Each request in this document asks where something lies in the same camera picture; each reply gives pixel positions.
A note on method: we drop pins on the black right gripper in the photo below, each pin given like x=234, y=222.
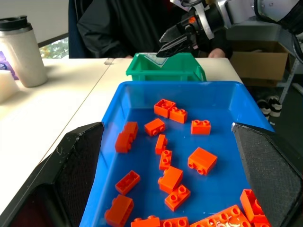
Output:
x=190, y=28

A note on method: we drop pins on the clear label sheet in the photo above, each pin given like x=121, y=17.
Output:
x=158, y=60

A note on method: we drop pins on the grey metal shelf frame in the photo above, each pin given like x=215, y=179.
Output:
x=255, y=32

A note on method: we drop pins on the black and white shoe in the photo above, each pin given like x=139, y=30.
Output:
x=275, y=106
x=264, y=108

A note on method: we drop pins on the person's bare hand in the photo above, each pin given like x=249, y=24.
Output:
x=216, y=53

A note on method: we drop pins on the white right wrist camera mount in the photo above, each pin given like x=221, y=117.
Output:
x=204, y=21

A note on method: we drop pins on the purple printed packet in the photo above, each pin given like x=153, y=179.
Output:
x=6, y=63

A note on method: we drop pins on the grey tape strip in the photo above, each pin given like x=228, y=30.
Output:
x=109, y=61

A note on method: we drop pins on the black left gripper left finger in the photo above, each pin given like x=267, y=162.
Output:
x=47, y=170

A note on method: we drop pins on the green plastic bin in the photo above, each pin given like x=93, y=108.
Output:
x=170, y=69

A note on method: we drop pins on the brown cardboard box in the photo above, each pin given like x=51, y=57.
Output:
x=260, y=63

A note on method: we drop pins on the person in black jacket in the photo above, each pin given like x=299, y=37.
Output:
x=123, y=26

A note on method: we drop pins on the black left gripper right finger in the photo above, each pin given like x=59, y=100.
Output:
x=270, y=165

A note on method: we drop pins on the white tumbler with black lid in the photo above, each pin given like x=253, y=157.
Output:
x=24, y=54

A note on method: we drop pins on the long orange toy brick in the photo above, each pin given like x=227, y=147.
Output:
x=222, y=217

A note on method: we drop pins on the blue plastic bin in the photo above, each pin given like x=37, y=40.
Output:
x=213, y=113

